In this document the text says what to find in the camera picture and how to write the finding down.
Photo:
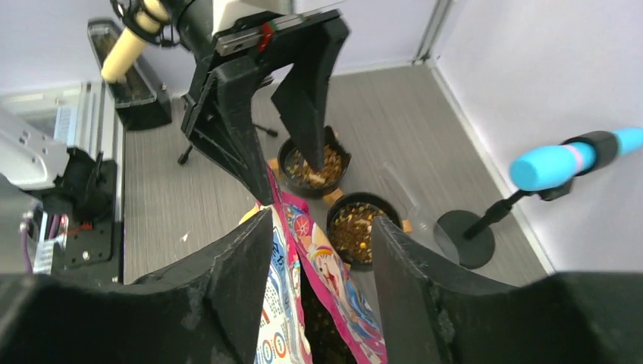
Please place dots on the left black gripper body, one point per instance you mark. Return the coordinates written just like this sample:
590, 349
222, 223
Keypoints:
259, 27

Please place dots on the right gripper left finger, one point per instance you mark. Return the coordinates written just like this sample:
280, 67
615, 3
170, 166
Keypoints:
204, 308

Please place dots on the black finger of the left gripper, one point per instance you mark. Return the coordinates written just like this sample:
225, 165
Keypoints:
218, 122
301, 98

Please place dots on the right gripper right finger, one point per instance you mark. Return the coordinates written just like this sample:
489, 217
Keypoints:
435, 311

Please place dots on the clear plastic scoop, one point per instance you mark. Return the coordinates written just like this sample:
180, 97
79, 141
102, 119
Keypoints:
422, 225

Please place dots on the colourful pet food bag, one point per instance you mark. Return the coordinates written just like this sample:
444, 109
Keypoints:
312, 312

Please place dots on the round black pet bowl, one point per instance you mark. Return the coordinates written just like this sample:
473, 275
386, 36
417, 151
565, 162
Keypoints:
349, 225

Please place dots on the black box device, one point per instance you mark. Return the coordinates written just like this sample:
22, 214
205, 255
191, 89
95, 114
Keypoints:
139, 98

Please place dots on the blue microphone on stand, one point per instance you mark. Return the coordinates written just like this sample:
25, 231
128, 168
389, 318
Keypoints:
547, 172

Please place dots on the yellow microphone on tripod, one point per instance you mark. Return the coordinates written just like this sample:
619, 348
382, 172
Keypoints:
130, 44

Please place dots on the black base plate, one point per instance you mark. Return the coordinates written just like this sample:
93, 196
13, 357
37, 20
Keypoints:
84, 237

